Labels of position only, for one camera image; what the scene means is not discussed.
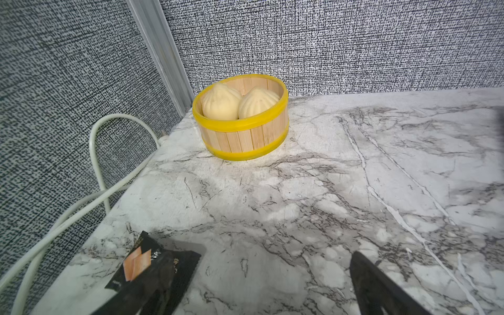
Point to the yellow wooden steamer basket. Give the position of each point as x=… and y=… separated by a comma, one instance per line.
x=250, y=138

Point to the steamed bun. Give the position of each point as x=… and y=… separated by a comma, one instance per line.
x=258, y=100
x=221, y=103

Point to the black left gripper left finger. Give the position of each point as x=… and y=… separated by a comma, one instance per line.
x=157, y=277

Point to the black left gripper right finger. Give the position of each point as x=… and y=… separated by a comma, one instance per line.
x=376, y=293

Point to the left steamed bun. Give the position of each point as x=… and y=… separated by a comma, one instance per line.
x=221, y=103

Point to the small black snack packet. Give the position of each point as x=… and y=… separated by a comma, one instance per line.
x=143, y=254

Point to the right steamed bun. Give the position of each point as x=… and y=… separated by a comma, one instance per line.
x=258, y=100

